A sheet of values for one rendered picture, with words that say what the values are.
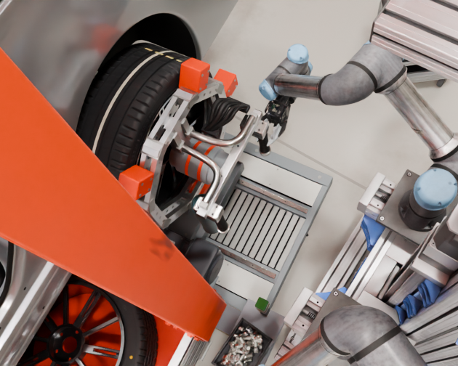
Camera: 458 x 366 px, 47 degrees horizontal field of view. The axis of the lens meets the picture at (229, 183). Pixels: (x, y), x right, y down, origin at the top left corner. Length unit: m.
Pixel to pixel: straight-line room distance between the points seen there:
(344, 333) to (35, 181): 0.73
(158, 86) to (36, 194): 1.08
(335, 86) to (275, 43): 1.63
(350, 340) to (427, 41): 0.67
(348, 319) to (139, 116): 0.91
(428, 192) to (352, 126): 1.29
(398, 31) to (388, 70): 0.92
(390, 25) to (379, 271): 1.31
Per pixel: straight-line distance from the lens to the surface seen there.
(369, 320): 1.16
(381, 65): 1.63
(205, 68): 1.77
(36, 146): 0.67
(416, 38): 0.72
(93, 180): 0.80
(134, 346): 2.20
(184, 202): 2.12
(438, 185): 1.71
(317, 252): 2.68
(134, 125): 1.70
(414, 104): 1.69
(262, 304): 1.96
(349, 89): 1.59
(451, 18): 0.74
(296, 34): 3.24
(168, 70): 1.80
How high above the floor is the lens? 2.60
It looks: 67 degrees down
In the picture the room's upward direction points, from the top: 20 degrees counter-clockwise
